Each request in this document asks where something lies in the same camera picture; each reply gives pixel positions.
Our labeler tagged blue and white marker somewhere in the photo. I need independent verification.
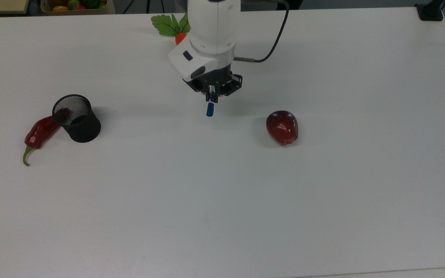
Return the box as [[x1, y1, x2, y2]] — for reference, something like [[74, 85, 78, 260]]
[[206, 87, 215, 117]]

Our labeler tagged red chili pepper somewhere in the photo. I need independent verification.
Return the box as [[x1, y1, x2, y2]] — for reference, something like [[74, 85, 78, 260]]
[[22, 107, 71, 167]]

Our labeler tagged orange toy carrot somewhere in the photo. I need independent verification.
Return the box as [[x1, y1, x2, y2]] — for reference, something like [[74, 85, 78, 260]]
[[151, 14, 191, 46]]

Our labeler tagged light wooden board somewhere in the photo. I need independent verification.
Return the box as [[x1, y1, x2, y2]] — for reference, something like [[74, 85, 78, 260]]
[[0, 0, 30, 16]]

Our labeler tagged black mesh pen cup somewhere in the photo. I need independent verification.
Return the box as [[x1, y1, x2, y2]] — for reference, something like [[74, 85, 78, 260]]
[[52, 95, 102, 143]]

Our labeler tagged box of toy fruit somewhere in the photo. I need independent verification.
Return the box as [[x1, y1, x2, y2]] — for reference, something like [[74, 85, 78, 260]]
[[40, 0, 115, 16]]

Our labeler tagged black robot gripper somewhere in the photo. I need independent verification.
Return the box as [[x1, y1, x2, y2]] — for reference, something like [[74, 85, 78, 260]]
[[186, 64, 243, 104]]

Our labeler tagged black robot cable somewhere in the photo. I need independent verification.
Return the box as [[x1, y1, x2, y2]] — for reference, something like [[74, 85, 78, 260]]
[[233, 0, 289, 63]]

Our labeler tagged dark red toy apple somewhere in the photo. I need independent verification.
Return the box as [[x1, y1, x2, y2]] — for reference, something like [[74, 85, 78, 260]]
[[266, 110, 299, 146]]

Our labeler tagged black table clamp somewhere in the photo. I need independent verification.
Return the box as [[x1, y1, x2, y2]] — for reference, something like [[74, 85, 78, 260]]
[[416, 0, 445, 22]]

